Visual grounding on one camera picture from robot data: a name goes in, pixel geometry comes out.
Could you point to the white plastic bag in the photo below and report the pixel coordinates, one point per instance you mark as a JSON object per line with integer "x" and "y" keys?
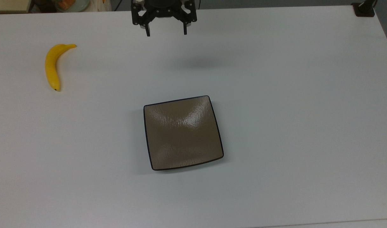
{"x": 101, "y": 5}

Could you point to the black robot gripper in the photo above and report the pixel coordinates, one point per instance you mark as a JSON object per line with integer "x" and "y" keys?
{"x": 163, "y": 9}

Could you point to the black table clamp mount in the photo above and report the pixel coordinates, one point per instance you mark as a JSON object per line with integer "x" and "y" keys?
{"x": 364, "y": 9}

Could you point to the pale green bowl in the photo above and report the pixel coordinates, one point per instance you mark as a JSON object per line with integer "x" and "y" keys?
{"x": 69, "y": 4}

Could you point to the square brown ceramic plate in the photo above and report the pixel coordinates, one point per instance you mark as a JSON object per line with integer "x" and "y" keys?
{"x": 180, "y": 133}

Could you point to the white rectangular side table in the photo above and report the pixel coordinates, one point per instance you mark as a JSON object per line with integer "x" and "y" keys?
{"x": 355, "y": 225}

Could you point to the yellow banana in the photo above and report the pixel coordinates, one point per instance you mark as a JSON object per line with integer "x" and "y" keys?
{"x": 50, "y": 66}

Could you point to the light wooden furniture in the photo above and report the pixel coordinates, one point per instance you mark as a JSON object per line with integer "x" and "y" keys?
{"x": 9, "y": 5}

